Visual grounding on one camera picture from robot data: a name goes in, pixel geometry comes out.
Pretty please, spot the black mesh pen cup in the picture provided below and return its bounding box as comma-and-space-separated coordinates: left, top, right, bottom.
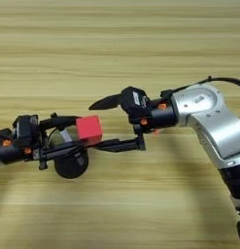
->
48, 125, 90, 180

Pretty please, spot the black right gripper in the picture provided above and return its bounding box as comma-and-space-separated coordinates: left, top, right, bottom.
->
87, 92, 179, 154

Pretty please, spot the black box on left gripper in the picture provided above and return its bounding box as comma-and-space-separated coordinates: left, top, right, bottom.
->
12, 114, 41, 148

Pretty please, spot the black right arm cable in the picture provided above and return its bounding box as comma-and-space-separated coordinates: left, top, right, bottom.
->
159, 75, 240, 98

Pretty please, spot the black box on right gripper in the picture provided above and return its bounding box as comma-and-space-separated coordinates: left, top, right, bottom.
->
120, 86, 151, 114

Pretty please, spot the red cube block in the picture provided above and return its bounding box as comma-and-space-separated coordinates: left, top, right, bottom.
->
75, 115, 104, 147

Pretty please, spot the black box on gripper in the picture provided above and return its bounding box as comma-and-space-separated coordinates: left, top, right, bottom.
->
120, 86, 151, 114
12, 114, 41, 148

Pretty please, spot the white marker with black cap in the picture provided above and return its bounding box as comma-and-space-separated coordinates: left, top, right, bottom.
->
50, 112, 75, 144

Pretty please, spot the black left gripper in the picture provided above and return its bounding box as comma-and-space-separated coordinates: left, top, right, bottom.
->
0, 114, 105, 171

